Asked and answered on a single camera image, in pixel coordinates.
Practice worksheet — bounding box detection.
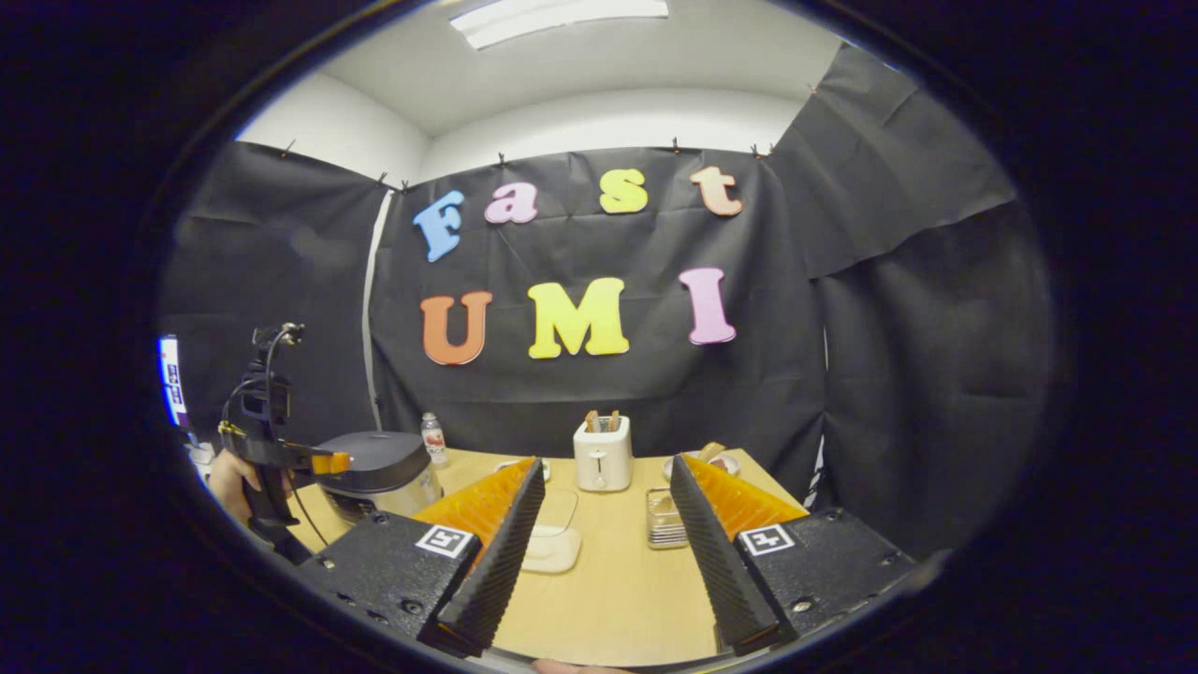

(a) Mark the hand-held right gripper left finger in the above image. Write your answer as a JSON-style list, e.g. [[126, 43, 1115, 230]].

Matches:
[[295, 457, 547, 658]]

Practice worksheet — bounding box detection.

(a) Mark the dark grey rice cooker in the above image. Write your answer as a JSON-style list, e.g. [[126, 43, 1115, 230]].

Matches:
[[314, 431, 444, 525]]

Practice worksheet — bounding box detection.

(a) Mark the clear glass tray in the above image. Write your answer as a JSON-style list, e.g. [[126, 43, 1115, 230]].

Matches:
[[519, 487, 583, 575]]

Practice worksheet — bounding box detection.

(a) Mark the computer monitor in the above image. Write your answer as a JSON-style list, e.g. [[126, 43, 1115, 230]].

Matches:
[[157, 335, 193, 430]]

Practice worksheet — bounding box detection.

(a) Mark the white round plate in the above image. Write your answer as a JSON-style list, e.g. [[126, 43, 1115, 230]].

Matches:
[[663, 451, 740, 480]]

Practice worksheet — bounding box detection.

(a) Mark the metal wire chopstick holder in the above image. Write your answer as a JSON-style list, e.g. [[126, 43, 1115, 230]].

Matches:
[[646, 487, 691, 549]]

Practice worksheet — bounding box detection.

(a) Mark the black backdrop cloth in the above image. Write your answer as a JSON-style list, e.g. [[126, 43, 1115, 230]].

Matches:
[[157, 42, 1054, 563]]

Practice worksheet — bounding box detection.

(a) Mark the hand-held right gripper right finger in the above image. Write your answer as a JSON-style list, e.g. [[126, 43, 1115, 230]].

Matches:
[[670, 453, 918, 656]]

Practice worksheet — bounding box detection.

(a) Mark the white toaster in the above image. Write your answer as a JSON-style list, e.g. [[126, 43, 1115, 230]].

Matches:
[[573, 417, 635, 493]]

